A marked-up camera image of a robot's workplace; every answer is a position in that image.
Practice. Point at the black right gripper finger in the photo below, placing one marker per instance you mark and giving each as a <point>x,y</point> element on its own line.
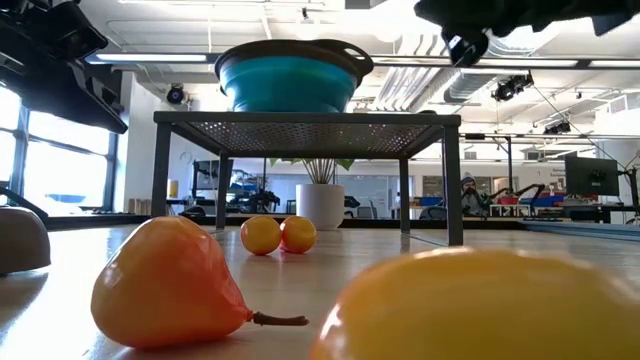
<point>430,7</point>

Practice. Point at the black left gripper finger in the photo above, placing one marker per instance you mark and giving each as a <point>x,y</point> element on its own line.
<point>75,95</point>
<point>115,99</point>

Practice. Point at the brown toy kiwi half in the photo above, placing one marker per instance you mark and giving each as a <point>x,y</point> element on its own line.
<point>22,240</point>

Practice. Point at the blue collapsible colander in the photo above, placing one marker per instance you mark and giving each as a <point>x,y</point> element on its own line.
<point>290,82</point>

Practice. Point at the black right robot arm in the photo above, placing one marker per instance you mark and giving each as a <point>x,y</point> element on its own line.
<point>595,9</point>

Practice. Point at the small orange toy fruit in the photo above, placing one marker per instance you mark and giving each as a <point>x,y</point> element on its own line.
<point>299,234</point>
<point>260,235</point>

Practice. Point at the black ceiling spotlight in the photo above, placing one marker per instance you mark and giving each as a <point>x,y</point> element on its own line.
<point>510,89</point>
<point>176,95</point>

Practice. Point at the yellow background container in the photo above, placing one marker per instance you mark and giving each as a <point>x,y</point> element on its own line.
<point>173,189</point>

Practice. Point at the grey perforated metal shelf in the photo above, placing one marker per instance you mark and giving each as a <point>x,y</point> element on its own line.
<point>307,119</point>

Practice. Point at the person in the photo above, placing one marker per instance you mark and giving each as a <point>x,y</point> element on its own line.
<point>470,197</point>

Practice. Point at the orange toy pear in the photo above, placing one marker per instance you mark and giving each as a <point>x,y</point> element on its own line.
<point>475,310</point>
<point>165,280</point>

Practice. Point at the black computer monitor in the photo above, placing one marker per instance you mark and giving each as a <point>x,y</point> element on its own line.
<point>592,175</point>

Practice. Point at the green plant in white pot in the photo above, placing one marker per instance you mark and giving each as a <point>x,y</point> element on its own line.
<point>320,207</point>

